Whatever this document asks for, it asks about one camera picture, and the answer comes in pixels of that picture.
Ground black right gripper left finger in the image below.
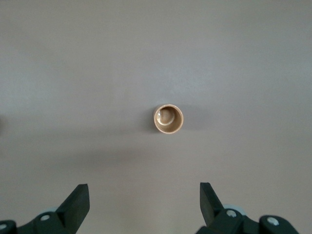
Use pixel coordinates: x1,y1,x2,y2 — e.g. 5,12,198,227
17,184,90,234

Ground orange-brown cylindrical cup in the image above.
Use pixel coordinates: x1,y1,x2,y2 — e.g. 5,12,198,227
153,104,184,134

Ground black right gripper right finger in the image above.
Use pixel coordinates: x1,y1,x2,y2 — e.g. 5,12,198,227
196,182,260,234

